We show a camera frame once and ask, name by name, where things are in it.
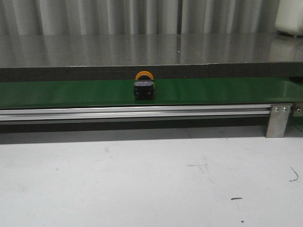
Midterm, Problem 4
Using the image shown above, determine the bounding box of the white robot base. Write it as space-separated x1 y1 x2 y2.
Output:
275 0 303 36

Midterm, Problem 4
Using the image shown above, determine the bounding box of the yellow black push button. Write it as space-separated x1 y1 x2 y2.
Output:
134 71 155 100

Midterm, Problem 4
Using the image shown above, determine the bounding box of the green conveyor belt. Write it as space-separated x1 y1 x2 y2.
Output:
0 78 303 109

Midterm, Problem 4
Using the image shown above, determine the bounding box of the steel conveyor end plate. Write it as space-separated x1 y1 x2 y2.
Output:
293 102 303 117

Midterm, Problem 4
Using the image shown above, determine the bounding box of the grey pleated curtain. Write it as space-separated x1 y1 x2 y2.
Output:
0 0 279 35

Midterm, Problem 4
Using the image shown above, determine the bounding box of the aluminium conveyor side rail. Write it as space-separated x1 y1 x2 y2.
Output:
0 104 271 122

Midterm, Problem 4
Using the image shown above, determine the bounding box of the steel conveyor support bracket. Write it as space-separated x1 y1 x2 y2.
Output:
266 104 291 138

